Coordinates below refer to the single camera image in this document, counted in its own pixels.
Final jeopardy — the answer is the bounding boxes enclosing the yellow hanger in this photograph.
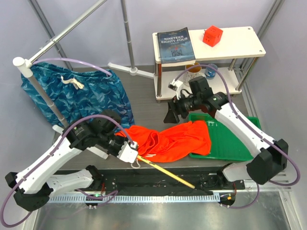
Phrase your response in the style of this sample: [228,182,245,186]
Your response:
[130,155,195,189]

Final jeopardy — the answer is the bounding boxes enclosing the white patterned mug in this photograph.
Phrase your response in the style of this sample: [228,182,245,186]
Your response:
[183,66,205,86]

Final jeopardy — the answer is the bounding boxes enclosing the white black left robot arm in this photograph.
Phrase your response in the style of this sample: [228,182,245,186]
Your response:
[5,110,138,212]

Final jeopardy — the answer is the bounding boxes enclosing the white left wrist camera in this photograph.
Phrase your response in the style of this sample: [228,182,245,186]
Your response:
[117,141,138,163]

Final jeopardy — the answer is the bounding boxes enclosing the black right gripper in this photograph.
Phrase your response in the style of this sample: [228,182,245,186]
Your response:
[164,92,201,124]

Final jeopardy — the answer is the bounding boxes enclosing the blue glass cup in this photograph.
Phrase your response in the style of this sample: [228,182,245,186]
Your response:
[205,64,218,80]

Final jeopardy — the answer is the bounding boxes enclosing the blue patterned shorts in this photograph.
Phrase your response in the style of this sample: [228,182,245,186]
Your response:
[31,62,135,128]

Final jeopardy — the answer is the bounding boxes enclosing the red cube power strip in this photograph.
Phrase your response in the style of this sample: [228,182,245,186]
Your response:
[202,25,223,47]

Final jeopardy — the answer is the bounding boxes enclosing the orange shorts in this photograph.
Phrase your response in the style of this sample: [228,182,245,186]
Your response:
[126,121,212,163]

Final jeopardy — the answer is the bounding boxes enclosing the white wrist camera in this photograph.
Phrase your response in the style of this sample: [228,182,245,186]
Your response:
[168,80,184,101]
[117,141,138,163]

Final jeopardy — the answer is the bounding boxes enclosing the Nineteen Eighty-Four book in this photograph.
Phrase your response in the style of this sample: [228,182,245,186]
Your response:
[157,27,196,67]

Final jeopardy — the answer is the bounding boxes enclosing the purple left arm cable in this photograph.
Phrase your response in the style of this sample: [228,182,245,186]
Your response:
[0,114,135,228]

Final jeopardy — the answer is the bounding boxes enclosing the white clothes rack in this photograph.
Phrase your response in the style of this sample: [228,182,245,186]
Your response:
[13,0,154,160]

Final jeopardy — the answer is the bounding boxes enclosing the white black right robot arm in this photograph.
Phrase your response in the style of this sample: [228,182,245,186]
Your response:
[164,77,288,189]

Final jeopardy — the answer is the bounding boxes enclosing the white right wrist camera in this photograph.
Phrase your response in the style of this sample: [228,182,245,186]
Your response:
[168,80,184,101]

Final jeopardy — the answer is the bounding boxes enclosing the green plastic tray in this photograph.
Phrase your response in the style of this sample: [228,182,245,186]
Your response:
[189,113,253,161]

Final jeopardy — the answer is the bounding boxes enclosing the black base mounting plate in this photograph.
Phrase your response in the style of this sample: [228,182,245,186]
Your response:
[81,167,245,196]

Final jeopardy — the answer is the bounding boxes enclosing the white slotted cable duct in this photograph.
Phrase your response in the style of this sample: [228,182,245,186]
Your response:
[49,193,220,204]

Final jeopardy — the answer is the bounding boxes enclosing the white two-tier shelf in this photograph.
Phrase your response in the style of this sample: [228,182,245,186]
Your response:
[152,26,266,101]

